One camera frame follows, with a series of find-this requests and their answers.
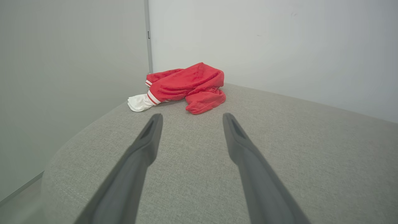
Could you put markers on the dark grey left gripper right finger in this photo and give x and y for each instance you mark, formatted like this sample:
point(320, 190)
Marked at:
point(264, 189)

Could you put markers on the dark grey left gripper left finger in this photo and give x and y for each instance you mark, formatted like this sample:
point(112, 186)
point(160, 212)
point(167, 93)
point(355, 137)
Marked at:
point(124, 183)

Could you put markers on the red garment with white sleeves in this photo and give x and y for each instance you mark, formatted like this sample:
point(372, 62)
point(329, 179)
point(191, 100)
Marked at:
point(192, 84)

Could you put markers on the grey fabric sofa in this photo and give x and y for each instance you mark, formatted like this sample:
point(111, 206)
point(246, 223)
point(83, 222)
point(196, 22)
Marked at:
point(192, 174)

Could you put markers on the grey door frame strip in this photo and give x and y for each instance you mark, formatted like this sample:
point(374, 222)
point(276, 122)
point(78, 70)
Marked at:
point(148, 46)

